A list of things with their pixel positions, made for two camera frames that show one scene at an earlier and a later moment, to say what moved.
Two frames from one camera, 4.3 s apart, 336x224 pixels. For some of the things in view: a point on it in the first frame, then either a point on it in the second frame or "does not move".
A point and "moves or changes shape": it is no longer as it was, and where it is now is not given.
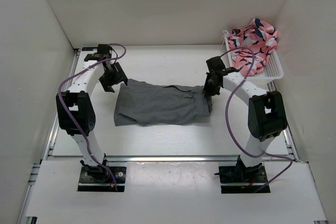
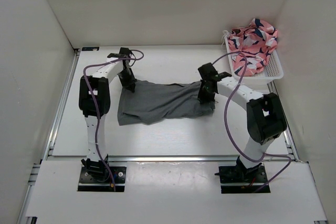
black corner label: x=88 y=49 does not move
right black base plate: x=235 y=179 does not move
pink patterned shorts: x=259 y=35 does not move
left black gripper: x=119 y=76 -> x=131 y=83
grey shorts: x=138 y=103 moves or changes shape
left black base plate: x=100 y=179 does not move
